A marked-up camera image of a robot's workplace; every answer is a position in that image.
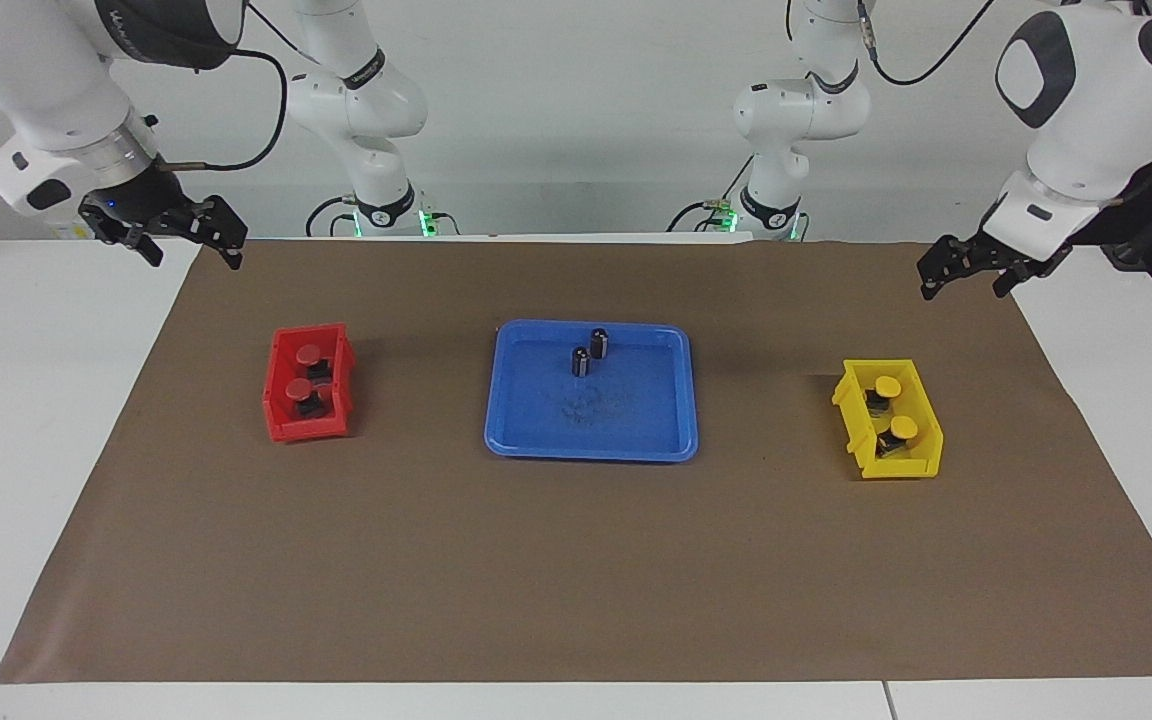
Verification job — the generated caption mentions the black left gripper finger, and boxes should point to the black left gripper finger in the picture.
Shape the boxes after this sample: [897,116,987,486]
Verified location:
[993,265,1047,299]
[918,237,979,301]

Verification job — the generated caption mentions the yellow plastic bin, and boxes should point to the yellow plastic bin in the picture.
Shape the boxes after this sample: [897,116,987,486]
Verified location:
[831,358,945,480]

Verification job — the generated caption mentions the red plastic bin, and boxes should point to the red plastic bin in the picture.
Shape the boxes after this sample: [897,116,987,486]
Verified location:
[262,323,355,443]

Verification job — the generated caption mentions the blue plastic tray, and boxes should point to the blue plastic tray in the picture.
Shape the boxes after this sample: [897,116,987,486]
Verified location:
[483,319,700,463]

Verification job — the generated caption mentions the brown table mat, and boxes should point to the brown table mat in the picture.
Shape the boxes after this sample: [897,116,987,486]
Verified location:
[0,238,1152,685]

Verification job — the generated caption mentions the black base cable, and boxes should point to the black base cable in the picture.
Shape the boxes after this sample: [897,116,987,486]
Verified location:
[666,155,755,234]
[304,195,359,239]

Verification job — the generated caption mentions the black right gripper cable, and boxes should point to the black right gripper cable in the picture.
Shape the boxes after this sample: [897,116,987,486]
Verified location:
[158,48,289,173]

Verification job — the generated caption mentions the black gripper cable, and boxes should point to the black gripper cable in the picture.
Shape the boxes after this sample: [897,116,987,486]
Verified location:
[856,0,995,87]
[158,48,289,173]

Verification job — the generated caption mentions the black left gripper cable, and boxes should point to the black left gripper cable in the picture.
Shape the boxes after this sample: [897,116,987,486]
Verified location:
[856,0,995,87]

